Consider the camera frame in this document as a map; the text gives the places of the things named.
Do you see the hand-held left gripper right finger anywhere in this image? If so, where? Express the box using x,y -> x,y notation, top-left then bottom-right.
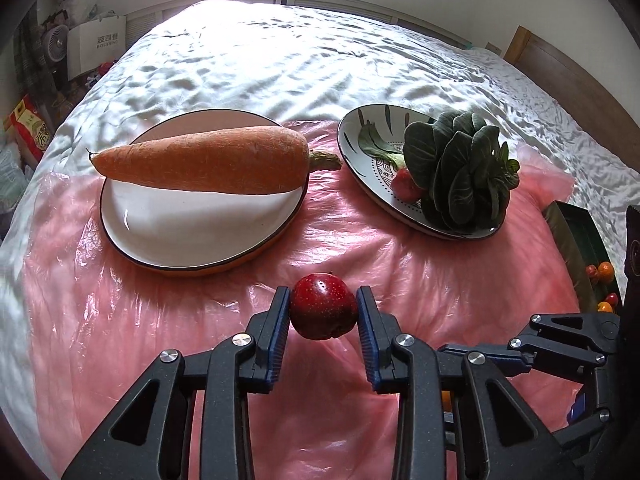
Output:
354,285 -> 581,480

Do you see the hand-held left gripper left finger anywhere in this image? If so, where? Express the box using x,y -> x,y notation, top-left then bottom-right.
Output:
60,286 -> 293,480

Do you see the wooden headboard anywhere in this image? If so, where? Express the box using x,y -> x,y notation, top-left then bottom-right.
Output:
502,25 -> 640,171

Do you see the small desk fan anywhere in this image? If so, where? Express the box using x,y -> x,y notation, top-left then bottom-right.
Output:
40,24 -> 71,56

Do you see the white bed blanket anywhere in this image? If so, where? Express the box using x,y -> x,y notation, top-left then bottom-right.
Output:
0,0 -> 640,461

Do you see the white plastic bag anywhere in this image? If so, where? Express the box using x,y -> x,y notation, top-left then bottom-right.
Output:
62,0 -> 103,28

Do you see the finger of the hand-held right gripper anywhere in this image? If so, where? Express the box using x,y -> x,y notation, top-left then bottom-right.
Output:
547,390 -> 613,448
439,311 -> 622,377

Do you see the green tray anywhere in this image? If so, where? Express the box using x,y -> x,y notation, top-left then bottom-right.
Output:
542,201 -> 623,313

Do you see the clear plastic bag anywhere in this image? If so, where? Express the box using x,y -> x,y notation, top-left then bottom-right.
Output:
0,145 -> 31,211

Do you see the plaid cloth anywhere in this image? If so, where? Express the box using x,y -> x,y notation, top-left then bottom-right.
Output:
12,15 -> 46,96

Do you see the bok choy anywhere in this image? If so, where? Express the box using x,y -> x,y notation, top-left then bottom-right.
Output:
402,111 -> 521,233

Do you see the white slatted panel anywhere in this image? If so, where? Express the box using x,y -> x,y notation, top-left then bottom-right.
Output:
125,0 -> 473,50

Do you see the carrot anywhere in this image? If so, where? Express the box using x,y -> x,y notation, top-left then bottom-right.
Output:
89,126 -> 343,196

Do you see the white plate orange rim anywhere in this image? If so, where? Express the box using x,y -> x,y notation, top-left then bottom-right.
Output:
99,109 -> 309,278

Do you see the loose bok choy leaf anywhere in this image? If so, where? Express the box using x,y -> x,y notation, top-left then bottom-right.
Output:
357,122 -> 407,166

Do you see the patterned ceramic plate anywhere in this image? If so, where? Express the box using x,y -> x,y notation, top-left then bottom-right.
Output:
336,104 -> 506,239

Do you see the pink plastic sheet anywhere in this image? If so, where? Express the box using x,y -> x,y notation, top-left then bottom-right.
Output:
20,119 -> 586,480

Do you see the white paper bag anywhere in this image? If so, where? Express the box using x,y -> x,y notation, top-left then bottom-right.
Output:
66,12 -> 127,81

